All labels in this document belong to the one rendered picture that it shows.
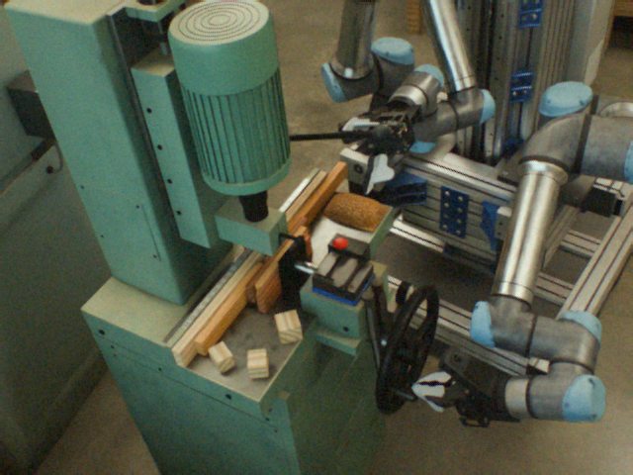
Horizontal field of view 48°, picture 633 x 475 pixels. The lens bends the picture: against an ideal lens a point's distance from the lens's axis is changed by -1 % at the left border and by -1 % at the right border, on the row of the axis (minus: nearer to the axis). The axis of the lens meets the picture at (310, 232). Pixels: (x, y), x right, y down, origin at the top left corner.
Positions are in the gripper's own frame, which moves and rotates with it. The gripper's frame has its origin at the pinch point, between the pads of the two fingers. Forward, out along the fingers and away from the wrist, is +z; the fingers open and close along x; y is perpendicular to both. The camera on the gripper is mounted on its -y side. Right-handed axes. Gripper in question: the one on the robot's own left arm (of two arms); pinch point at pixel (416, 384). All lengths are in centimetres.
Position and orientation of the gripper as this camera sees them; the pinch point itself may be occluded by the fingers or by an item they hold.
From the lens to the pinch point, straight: 142.5
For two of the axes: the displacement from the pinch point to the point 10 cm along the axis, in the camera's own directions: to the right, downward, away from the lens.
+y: 5.1, 7.7, 3.9
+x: 4.9, -6.3, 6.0
